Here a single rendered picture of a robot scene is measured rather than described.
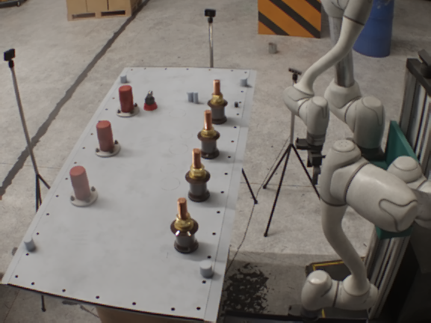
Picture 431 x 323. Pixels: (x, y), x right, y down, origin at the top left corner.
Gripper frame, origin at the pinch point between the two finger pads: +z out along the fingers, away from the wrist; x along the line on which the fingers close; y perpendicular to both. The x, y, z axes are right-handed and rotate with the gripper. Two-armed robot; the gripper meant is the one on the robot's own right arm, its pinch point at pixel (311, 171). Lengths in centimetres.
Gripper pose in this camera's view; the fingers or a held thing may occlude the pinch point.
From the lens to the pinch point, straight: 228.7
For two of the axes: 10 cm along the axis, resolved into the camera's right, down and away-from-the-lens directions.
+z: 0.2, 8.2, 5.8
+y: 10.0, -0.4, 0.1
